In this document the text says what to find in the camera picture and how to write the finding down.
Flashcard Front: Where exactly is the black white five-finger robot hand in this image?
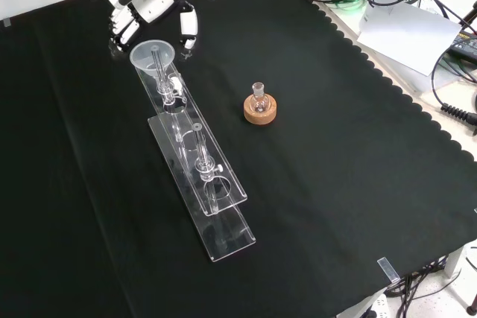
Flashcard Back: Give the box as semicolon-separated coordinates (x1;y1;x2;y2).
101;0;199;54

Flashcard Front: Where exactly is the translucent plastic funnel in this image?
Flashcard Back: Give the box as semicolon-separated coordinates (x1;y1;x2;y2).
129;39;175;83

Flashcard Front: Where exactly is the clear acrylic funnel stand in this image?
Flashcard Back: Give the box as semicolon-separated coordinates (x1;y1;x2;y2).
132;45;257;263

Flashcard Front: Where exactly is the small glass round-bottom flask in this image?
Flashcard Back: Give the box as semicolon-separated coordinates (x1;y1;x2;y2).
250;82;270;113

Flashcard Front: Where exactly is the pale paper board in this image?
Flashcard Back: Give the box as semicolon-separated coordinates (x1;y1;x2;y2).
356;1;463;77

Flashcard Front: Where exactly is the black bench cloth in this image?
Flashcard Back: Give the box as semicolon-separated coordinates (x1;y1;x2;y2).
0;0;477;318

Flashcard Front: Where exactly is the black box with yellow label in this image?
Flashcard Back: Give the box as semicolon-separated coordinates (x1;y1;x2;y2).
446;31;477;59

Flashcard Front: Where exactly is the black tripod leg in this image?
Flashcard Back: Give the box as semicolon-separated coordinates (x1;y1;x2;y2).
460;0;477;36

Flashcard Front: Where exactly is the white power strip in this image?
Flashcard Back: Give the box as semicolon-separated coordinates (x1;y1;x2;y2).
356;293;393;318

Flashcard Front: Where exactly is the white table leg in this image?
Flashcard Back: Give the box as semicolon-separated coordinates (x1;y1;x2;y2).
445;245;477;297

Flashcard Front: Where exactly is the cork ring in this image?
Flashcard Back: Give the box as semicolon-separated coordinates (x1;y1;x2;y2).
243;95;279;124

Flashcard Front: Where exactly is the black coiled cable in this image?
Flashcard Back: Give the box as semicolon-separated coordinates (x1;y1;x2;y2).
431;52;477;127

